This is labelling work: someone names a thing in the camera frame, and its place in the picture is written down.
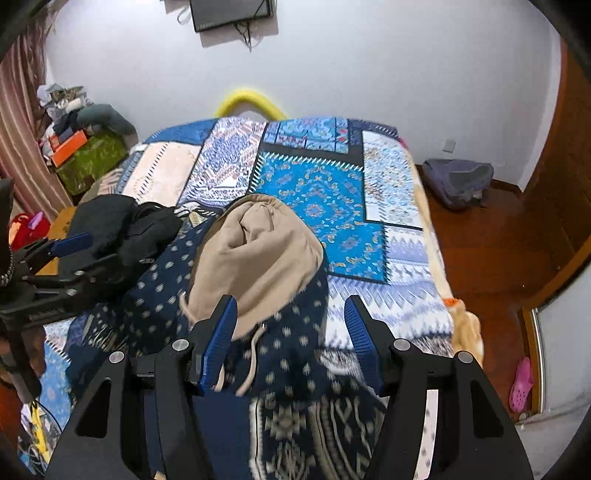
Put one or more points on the green storage box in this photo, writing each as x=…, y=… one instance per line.
x=100, y=154

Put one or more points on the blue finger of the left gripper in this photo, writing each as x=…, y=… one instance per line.
x=71, y=245

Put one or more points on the wooden lap desk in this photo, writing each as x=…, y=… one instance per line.
x=58, y=231

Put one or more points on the orange box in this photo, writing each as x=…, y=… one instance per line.
x=68, y=148

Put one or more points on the grey backpack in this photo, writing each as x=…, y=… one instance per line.
x=458, y=184

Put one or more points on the pink slipper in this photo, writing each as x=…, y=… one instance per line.
x=522, y=386

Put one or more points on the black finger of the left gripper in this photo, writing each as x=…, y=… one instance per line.
x=35, y=256

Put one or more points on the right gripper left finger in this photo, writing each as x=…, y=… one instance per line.
x=186, y=368

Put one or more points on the navy patterned hoodie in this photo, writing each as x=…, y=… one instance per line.
x=281, y=408

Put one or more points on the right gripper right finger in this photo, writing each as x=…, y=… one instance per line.
x=386, y=364

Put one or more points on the red plush toy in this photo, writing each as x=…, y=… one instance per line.
x=26, y=229

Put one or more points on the white wardrobe sliding door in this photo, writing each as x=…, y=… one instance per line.
x=562, y=326

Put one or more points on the small wall monitor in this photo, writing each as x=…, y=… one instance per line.
x=211, y=14

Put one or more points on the wall power socket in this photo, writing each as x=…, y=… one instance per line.
x=449, y=146

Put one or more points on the blue patchwork bedspread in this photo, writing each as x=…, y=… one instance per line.
x=353, y=183

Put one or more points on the striped pink curtain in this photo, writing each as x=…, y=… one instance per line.
x=23, y=122

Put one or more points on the pile of clutter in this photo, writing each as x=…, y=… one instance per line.
x=62, y=105

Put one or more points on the black garment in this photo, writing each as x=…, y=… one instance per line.
x=119, y=225

